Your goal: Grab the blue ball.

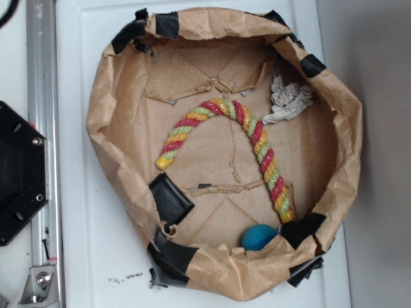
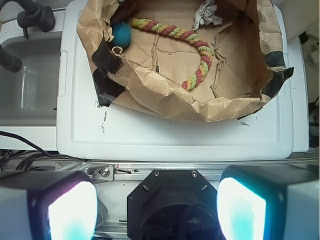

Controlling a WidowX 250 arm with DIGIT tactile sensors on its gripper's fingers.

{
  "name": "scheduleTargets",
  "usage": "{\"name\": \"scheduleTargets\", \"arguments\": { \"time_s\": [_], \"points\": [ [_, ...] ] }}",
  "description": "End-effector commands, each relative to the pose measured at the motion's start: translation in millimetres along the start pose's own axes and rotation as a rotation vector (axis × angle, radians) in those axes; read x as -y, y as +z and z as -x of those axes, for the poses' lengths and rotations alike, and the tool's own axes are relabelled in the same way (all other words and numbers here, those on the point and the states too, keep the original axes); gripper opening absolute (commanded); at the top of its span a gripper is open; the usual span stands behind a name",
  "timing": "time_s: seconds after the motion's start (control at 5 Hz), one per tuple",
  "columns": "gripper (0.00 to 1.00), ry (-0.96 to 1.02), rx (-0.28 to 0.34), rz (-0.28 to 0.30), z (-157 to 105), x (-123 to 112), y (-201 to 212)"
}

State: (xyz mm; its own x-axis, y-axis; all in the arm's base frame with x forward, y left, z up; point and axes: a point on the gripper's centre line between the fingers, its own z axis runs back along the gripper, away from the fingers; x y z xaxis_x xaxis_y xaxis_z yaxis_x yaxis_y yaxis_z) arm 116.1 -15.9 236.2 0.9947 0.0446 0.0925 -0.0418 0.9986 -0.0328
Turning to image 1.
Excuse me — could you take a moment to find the metal corner bracket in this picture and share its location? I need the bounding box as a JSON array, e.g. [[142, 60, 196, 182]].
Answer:
[[18, 265, 59, 307]]

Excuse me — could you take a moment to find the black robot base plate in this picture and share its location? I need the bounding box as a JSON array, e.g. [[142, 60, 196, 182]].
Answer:
[[0, 101, 48, 247]]

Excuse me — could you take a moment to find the aluminium extrusion rail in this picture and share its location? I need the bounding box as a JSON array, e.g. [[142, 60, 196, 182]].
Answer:
[[26, 1, 66, 307]]

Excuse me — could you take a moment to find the black leather pouch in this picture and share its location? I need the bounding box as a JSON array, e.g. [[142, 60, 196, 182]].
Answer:
[[149, 173, 195, 225]]

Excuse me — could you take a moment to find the brown paper bag bin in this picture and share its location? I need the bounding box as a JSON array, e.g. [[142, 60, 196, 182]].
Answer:
[[87, 8, 363, 301]]

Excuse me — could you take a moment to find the crumpled white cloth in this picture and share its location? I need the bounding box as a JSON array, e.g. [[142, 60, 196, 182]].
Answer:
[[262, 75, 314, 124]]

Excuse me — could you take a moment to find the blue ball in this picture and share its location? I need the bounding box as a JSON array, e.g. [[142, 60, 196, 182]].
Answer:
[[241, 225, 279, 251]]

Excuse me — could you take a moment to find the multicolour twisted rope toy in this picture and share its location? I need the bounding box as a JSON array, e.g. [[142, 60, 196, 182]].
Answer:
[[155, 98, 295, 224]]

